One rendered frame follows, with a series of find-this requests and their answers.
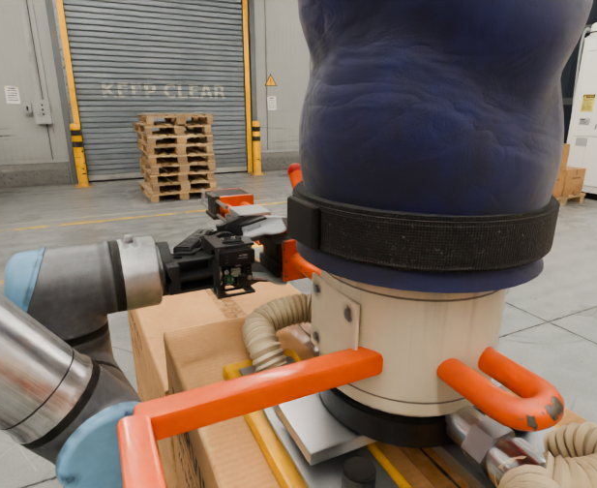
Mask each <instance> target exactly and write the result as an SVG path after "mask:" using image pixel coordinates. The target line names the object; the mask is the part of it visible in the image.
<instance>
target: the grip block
mask: <svg viewBox="0 0 597 488"><path fill-rule="evenodd" d="M296 241H297V240H295V239H293V238H292V237H290V236H289V235H288V234H287V229H286V231H284V232H282V233H279V234H263V236H262V237H261V238H260V239H259V243H261V244H262V250H263V252H262V253H259V258H260V263H261V264H263V265H264V267H265V268H266V269H267V270H269V271H270V272H271V273H272V274H273V275H274V276H275V277H276V278H281V277H282V272H283V281H284V282H287V281H292V280H298V279H304V278H308V277H306V276H305V275H304V274H302V273H301V272H300V271H298V270H297V269H296V268H295V267H293V266H292V265H291V258H292V257H293V255H295V254H296V253H298V252H297V250H296V245H295V244H296Z"/></svg>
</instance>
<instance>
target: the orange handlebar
mask: <svg viewBox="0 0 597 488"><path fill-rule="evenodd" d="M291 265H292V266H293V267H295V268H296V269H297V270H298V271H300V272H301V273H302V274H304V275H305V276H306V277H308V278H309V279H310V280H312V278H313V273H314V272H315V273H316V274H318V275H319V276H321V269H319V268H318V267H316V266H314V265H312V264H310V263H309V262H307V261H306V260H305V259H303V258H302V257H301V256H300V254H299V253H296V254H295V255H293V257H292V258H291ZM382 367H383V357H382V355H381V354H380V353H378V352H377V351H372V350H369V349H366V348H363V347H358V350H357V351H355V350H353V349H346V350H343V351H336V352H332V353H328V354H324V355H322V356H318V357H314V358H310V359H306V360H302V361H298V362H295V363H291V364H287V365H284V366H280V367H276V368H273V369H269V370H265V371H261V372H257V373H253V374H249V375H247V376H243V377H239V378H235V379H231V380H227V381H221V382H217V383H213V384H209V385H205V386H202V387H199V388H195V389H191V390H187V391H183V392H179V393H176V394H172V395H168V396H164V397H161V398H157V399H153V400H150V401H146V402H142V403H139V404H137V405H135V406H134V411H133V415H130V416H126V417H123V418H122V419H120V420H119V422H118V425H117V427H116V428H117V437H118V445H119V454H120V463H121V472H122V480H123V488H167V484H166V479H165V475H164V467H163V463H162V458H161V454H160V451H159V446H158V442H157V441H159V440H162V439H166V438H169V437H172V436H176V435H179V434H182V433H186V432H189V431H192V430H195V429H198V428H201V427H205V426H208V425H212V424H215V423H218V422H222V421H225V420H228V419H231V418H234V417H237V416H241V415H244V414H247V413H251V412H256V411H260V410H263V409H266V408H270V407H273V406H277V405H279V404H282V403H286V402H289V401H292V400H296V399H299V398H302V397H306V396H309V395H312V394H315V393H318V392H321V391H325V390H328V389H331V388H335V387H338V386H342V385H345V384H348V383H352V382H355V381H360V380H363V379H366V378H370V377H373V376H376V375H380V373H381V372H382ZM478 368H479V369H480V371H482V372H483V373H485V374H486V375H488V376H489V377H491V378H492V379H494V380H495V381H497V382H499V383H500V384H502V385H503V386H505V387H506V388H508V389H509V390H511V391H512V392H514V393H515V394H517V395H518V396H520V397H521V398H520V397H517V396H513V395H512V394H510V393H508V392H506V391H505V390H503V389H502V388H500V387H499V386H497V385H496V384H494V383H493V382H491V381H489V380H488V379H486V378H485V377H484V376H482V375H481V374H479V373H478V372H476V371H475V370H473V369H472V368H470V367H469V366H467V365H466V364H464V363H463V362H461V361H460V360H458V359H457V358H448V359H447V360H445V361H443V362H442V363H441V364H440V365H438V368H437V370H436V372H437V376H438V377H439V378H440V379H441V380H442V381H444V382H445V383H446V384H447V385H449V386H450V387H451V388H453V389H454V390H455V391H457V392H458V393H459V394H461V395H462V396H463V398H465V399H466V400H467V401H469V402H470V403H471V404H473V405H474V406H475V407H477V408H478V409H479V410H480V411H482V412H483V413H485V414H486V415H487V416H489V417H490V418H492V419H493V420H495V421H497V422H498V423H500V424H502V425H504V426H507V427H510V428H513V429H516V430H519V431H527V432H536V431H542V430H546V429H549V428H551V427H553V426H555V425H556V424H557V423H558V422H559V421H560V420H561V419H562V417H563V415H564V399H563V398H562V396H561V395H560V393H559V392H558V390H557V389H556V388H555V386H554V385H553V384H551V383H550V382H549V381H547V380H546V379H544V378H542V377H540V376H539V375H537V374H535V373H534V372H532V371H530V370H529V369H527V368H525V367H524V366H522V365H521V364H520V363H518V362H516V361H514V360H513V359H511V358H509V357H508V356H506V355H504V354H503V353H501V352H499V351H497V350H495V349H494V348H492V347H487V348H485V350H484V351H483V352H482V354H481V356H480V358H479V361H478Z"/></svg>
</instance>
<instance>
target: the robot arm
mask: <svg viewBox="0 0 597 488"><path fill-rule="evenodd" d="M216 228H217V229H216V230H213V229H198V230H197V231H195V232H194V233H192V234H191V235H190V236H188V237H187V238H186V239H184V240H183V241H182V242H180V243H179V244H178V245H176V246H175V247H174V248H173V254H171V253H170V250H169V246H168V244H167V242H166V241H162V242H154V239H153V238H152V237H151V236H145V237H136V238H133V236H132V235H130V234H126V235H125V236H124V239H119V240H111V241H104V242H95V243H87V244H78V245H71V246H63V247H54V248H45V247H42V248H41V249H39V250H33V251H26V252H20V253H16V254H14V255H12V256H11V257H10V258H9V260H8V262H7V264H6V268H5V275H4V295H3V294H2V293H0V430H1V431H2V432H4V433H6V434H8V435H9V436H10V437H11V439H12V440H13V441H14V442H16V443H18V444H20V445H22V446H24V447H25V448H27V449H28V450H30V451H32V452H34V453H36V454H37V455H39V456H41V457H43V458H45V459H46V460H47V461H49V462H51V463H52V464H53V465H55V472H56V476H57V479H58V481H59V482H60V483H61V484H62V485H63V486H64V487H65V488H123V480H122V472H121V463H120V454H119V445H118V437H117V428H116V427H117V425H118V422H119V420H120V419H122V418H123V417H126V416H130V415H133V411H134V406H135V405H137V404H139V403H142V401H141V399H140V398H139V396H138V395H137V393H136V392H135V390H134V388H133V387H132V385H131V384H130V382H129V381H128V379H127V378H126V376H125V374H124V373H123V372H122V370H121V369H120V367H119V366H118V364H117V363H116V361H115V360H114V356H113V352H112V345H111V339H110V332H109V325H108V317H107V315H108V314H113V313H117V312H123V311H129V310H134V309H139V308H145V307H150V306H156V305H160V304H161V303H162V301H163V296H166V295H175V294H180V293H186V292H192V291H197V290H208V289H210V290H211V291H212V292H213V293H214V294H215V295H216V297H217V298H218V299H223V298H228V297H232V296H237V295H243V294H248V293H253V292H255V289H254V288H253V287H252V285H253V284H255V283H257V282H271V283H273V284H275V285H280V286H284V285H286V284H287V282H284V281H283V272H282V277H281V278H276V277H275V276H274V275H273V274H272V273H271V272H270V271H269V270H267V269H266V268H265V267H264V265H263V264H261V263H260V262H259V261H257V260H255V257H254V249H253V248H252V245H254V241H256V240H258V239H260V238H261V237H262V236H263V234H279V233H282V232H284V231H286V229H287V217H285V216H268V215H239V216H235V217H232V218H230V219H228V220H227V221H225V222H224V223H222V224H219V225H216ZM235 235H236V236H238V237H236V236H235ZM242 235H243V236H242ZM225 286H233V287H234V288H229V289H226V288H225ZM240 289H243V290H244V291H241V292H235V293H231V294H227V293H226V291H231V290H240Z"/></svg>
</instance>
